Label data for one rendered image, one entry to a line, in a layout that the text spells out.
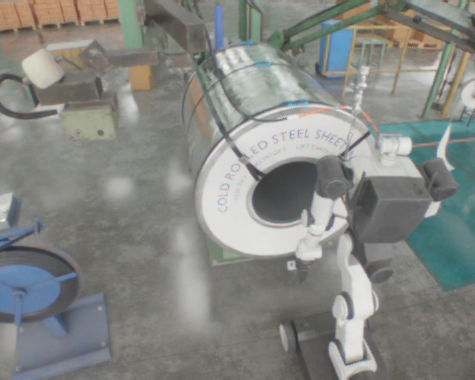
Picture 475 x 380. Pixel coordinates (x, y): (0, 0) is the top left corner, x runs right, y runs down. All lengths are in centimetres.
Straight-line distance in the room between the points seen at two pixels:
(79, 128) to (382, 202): 110
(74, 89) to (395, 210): 120
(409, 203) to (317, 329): 117
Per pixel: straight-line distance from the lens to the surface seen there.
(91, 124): 128
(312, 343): 214
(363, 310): 174
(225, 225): 208
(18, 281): 199
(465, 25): 213
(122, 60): 124
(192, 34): 77
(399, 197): 121
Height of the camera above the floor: 206
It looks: 39 degrees down
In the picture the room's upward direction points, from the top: straight up
